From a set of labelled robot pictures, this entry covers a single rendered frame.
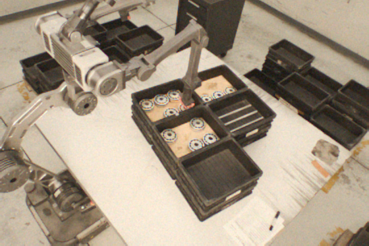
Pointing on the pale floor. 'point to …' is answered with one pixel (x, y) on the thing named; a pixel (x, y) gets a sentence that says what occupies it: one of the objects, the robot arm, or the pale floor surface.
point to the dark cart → (212, 12)
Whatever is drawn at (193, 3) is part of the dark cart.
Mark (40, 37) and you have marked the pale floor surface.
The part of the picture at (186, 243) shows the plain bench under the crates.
